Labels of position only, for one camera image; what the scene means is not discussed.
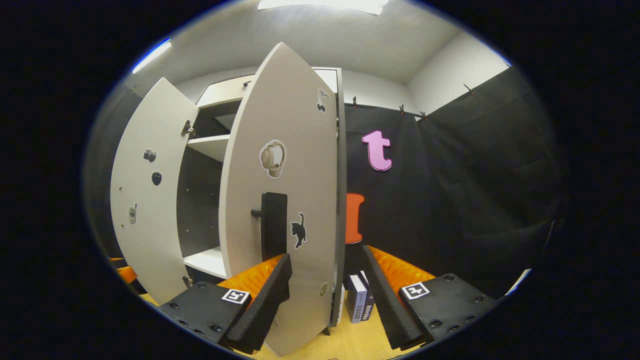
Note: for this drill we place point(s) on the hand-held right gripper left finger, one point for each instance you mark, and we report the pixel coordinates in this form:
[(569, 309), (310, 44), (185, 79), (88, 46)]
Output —
[(265, 305)]

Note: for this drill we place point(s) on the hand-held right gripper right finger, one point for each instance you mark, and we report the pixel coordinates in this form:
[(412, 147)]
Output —
[(385, 302)]

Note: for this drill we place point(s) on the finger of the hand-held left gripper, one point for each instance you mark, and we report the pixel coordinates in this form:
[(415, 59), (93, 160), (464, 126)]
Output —
[(127, 275)]

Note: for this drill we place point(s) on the cabinet door with camera sticker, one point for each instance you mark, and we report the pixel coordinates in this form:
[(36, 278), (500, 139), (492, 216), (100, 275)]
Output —
[(150, 225)]

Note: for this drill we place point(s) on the cabinet door with headphone sticker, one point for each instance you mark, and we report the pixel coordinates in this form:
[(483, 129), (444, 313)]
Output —
[(300, 175)]

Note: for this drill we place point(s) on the dark navy box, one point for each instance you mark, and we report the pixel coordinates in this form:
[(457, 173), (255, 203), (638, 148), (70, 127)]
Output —
[(370, 300)]

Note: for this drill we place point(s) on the grey-blue box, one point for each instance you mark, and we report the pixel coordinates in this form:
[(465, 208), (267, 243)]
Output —
[(356, 300)]

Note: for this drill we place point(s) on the thin white box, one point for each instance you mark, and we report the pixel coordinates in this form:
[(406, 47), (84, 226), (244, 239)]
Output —
[(341, 305)]

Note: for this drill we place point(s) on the black backdrop cloth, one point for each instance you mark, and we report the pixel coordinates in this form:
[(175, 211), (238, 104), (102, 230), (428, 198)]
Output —
[(475, 200)]

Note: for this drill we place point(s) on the white cabinet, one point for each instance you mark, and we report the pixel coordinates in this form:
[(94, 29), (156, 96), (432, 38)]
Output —
[(210, 145)]

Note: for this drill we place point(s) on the white cabinet drawer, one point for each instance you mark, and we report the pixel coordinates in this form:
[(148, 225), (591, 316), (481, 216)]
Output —
[(225, 92)]

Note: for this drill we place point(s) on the long ceiling light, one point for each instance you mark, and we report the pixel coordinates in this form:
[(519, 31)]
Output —
[(150, 57), (325, 5)]

